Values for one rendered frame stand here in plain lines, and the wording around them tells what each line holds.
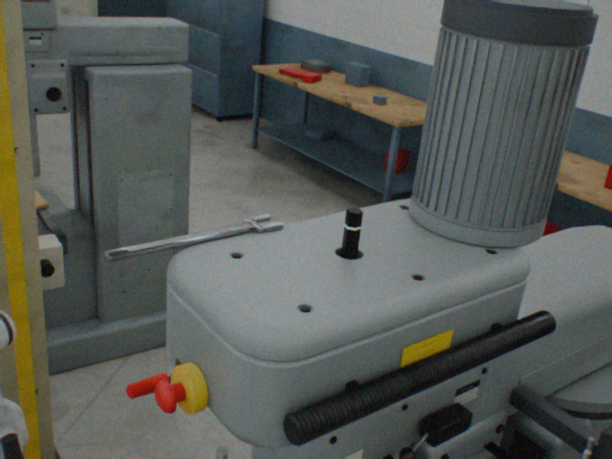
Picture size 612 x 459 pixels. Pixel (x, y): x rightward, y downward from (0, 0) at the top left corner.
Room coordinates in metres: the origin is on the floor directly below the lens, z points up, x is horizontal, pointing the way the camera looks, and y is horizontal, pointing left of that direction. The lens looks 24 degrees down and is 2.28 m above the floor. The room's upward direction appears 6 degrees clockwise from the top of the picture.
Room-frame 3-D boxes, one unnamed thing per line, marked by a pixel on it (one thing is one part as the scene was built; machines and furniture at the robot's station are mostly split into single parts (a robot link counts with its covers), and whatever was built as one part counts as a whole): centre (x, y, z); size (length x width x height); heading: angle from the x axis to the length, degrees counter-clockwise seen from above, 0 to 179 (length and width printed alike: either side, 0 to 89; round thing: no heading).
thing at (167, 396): (0.64, 0.14, 1.76); 0.04 x 0.03 x 0.04; 39
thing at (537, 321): (0.71, -0.18, 1.79); 0.45 x 0.04 x 0.04; 129
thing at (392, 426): (0.83, -0.09, 1.68); 0.34 x 0.24 x 0.10; 129
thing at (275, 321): (0.81, -0.07, 1.81); 0.47 x 0.26 x 0.16; 129
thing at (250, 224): (0.80, 0.14, 1.89); 0.24 x 0.04 x 0.01; 130
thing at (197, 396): (0.66, 0.12, 1.76); 0.06 x 0.02 x 0.06; 39
